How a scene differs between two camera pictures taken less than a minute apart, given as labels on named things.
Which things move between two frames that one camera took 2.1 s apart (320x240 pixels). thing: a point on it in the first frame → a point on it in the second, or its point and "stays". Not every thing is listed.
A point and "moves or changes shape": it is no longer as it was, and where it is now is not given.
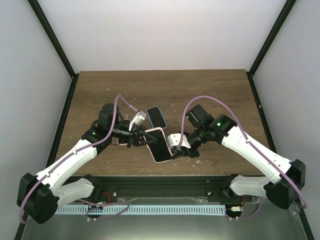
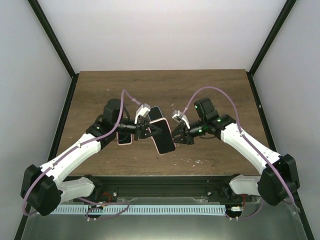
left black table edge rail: [55, 145] stays
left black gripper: [136, 134] → [142, 124]
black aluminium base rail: [112, 188] stays
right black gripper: [189, 153] → [186, 137]
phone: [159, 149] moves or changes shape
